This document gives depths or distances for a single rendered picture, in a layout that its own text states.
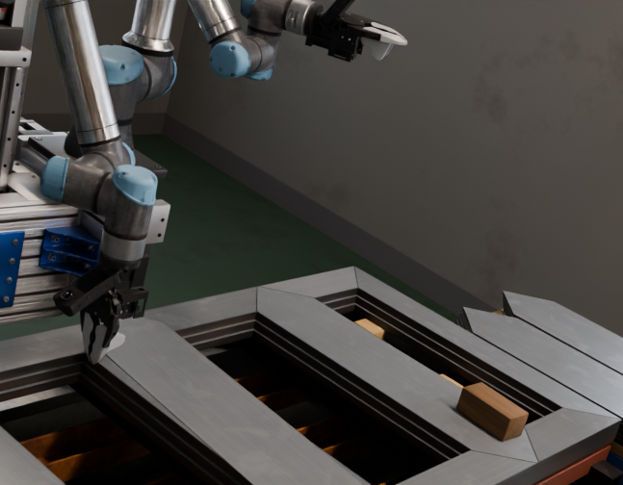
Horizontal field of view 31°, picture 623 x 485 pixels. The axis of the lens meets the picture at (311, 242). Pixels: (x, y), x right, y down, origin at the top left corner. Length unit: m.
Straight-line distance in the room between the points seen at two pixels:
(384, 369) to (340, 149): 3.11
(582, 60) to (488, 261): 0.92
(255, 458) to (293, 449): 0.08
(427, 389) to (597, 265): 2.34
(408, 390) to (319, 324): 0.27
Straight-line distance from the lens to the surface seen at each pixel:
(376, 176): 5.18
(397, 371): 2.29
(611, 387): 2.59
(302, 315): 2.41
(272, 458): 1.90
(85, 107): 2.04
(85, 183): 1.94
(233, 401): 2.03
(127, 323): 2.21
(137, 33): 2.58
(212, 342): 2.30
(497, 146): 4.75
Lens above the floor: 1.86
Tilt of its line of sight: 21 degrees down
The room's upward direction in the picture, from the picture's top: 15 degrees clockwise
